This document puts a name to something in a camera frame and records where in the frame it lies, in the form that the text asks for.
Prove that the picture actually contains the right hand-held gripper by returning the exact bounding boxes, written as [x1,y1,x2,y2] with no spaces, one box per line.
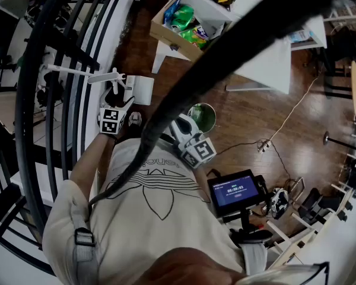
[169,113,218,170]

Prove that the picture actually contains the person's glasses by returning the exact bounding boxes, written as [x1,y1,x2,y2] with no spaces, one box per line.
[236,261,330,285]

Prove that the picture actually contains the blue snack packet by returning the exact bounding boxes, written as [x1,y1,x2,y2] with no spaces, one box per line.
[163,0,182,24]

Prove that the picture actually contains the green chip bag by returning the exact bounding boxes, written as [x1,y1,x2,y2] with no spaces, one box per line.
[179,24,210,49]

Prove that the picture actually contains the thin white pole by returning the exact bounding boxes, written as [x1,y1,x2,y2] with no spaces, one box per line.
[46,64,88,77]

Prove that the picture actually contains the blue and white packet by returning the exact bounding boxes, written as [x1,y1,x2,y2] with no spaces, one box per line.
[288,30,312,43]

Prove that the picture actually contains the black lamp stand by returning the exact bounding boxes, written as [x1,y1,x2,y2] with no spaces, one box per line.
[322,131,356,154]

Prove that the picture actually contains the large white table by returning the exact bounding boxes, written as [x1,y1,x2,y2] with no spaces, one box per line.
[151,0,292,95]

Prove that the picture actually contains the black screen on stand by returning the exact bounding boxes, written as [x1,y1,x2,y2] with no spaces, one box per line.
[206,169,274,245]

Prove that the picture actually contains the beige cable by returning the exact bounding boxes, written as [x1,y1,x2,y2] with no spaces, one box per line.
[266,75,320,144]

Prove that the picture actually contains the small white table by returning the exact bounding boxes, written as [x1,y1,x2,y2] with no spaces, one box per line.
[287,15,328,52]

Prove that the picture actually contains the dark wooden floor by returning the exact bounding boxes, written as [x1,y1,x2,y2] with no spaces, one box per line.
[109,0,356,240]

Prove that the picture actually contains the white dustpan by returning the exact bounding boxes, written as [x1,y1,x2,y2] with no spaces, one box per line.
[87,72,155,106]

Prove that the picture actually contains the cardboard box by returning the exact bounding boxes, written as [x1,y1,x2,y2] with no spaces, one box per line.
[150,0,229,62]

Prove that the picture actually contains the black stair railing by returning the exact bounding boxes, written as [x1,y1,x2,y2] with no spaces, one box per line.
[0,0,131,276]

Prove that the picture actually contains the white and black headset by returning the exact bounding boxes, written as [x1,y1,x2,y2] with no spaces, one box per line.
[268,188,289,220]

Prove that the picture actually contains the grey backpack strap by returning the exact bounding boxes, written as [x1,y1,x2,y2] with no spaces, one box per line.
[71,202,100,285]

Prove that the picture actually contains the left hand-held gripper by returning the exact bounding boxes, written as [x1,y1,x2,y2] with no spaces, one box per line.
[97,67,136,136]

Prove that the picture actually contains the person's grey shoe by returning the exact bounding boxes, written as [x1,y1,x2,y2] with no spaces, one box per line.
[128,111,142,128]

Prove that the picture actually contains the black floor box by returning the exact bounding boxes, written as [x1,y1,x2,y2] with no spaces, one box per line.
[298,187,342,227]

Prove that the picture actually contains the white frame rack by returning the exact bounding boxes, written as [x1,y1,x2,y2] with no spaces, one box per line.
[265,182,355,268]

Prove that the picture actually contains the person's beige shirt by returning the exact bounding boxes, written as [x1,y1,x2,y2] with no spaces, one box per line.
[42,137,247,285]

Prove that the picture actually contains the person's left forearm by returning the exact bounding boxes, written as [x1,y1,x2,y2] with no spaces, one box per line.
[68,131,117,191]

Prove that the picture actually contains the black cable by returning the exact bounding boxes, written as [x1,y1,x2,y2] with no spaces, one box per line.
[216,141,294,186]

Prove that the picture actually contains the metal bin with green bag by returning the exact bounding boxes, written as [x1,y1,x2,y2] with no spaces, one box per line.
[186,102,217,135]

